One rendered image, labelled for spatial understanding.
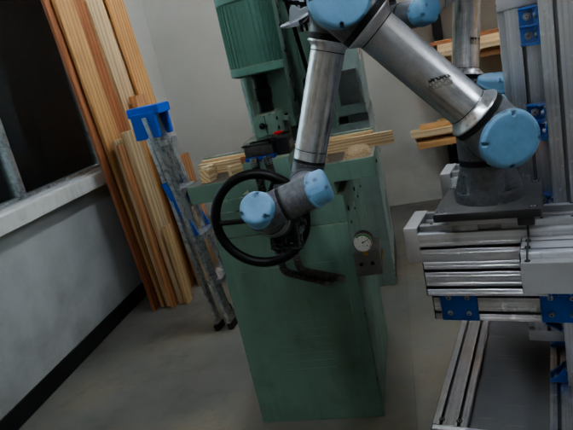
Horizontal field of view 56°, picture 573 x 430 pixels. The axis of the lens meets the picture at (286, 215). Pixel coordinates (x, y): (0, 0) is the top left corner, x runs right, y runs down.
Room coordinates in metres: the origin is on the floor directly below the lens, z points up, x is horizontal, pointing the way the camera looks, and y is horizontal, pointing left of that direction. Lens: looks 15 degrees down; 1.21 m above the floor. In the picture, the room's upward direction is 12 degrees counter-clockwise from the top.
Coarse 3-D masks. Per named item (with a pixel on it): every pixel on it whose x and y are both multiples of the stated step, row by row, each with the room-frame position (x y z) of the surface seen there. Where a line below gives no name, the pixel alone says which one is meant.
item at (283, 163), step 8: (280, 160) 1.53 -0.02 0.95; (288, 160) 1.52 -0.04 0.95; (248, 168) 1.55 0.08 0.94; (264, 168) 1.54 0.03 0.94; (280, 168) 1.53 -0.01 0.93; (288, 168) 1.52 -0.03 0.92; (288, 176) 1.52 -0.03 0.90; (248, 184) 1.56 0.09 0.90; (256, 184) 1.55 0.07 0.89; (264, 184) 1.54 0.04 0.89
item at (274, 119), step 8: (272, 112) 1.77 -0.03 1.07; (280, 112) 1.82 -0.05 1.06; (256, 120) 1.76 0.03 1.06; (264, 120) 1.75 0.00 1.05; (272, 120) 1.74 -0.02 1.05; (280, 120) 1.80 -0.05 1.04; (264, 128) 1.75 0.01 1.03; (272, 128) 1.75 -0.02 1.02; (280, 128) 1.76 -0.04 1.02; (264, 136) 1.75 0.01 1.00; (272, 136) 1.79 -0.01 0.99
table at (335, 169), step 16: (336, 160) 1.61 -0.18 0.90; (352, 160) 1.57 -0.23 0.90; (368, 160) 1.56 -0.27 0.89; (224, 176) 1.76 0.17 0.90; (336, 176) 1.59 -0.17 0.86; (352, 176) 1.57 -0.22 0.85; (368, 176) 1.56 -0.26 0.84; (192, 192) 1.70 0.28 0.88; (208, 192) 1.69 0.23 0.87; (240, 192) 1.66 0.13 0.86
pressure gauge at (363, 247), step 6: (360, 234) 1.51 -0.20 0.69; (366, 234) 1.51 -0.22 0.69; (354, 240) 1.52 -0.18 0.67; (360, 240) 1.51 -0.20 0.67; (366, 240) 1.51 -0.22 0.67; (372, 240) 1.50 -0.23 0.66; (354, 246) 1.52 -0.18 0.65; (360, 246) 1.52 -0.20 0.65; (366, 246) 1.51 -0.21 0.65; (372, 246) 1.50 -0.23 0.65; (366, 252) 1.53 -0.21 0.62
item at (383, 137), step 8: (360, 136) 1.72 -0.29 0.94; (368, 136) 1.71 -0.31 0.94; (376, 136) 1.70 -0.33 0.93; (384, 136) 1.70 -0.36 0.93; (392, 136) 1.69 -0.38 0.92; (328, 144) 1.74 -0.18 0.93; (336, 144) 1.74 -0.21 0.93; (344, 144) 1.73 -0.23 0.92; (352, 144) 1.72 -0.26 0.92; (368, 144) 1.71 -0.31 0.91; (376, 144) 1.70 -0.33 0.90; (384, 144) 1.70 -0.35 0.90; (328, 152) 1.74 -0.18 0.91; (336, 152) 1.74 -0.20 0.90; (224, 160) 1.83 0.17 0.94; (232, 160) 1.83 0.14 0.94; (200, 168) 1.86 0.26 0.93; (224, 168) 1.84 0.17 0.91
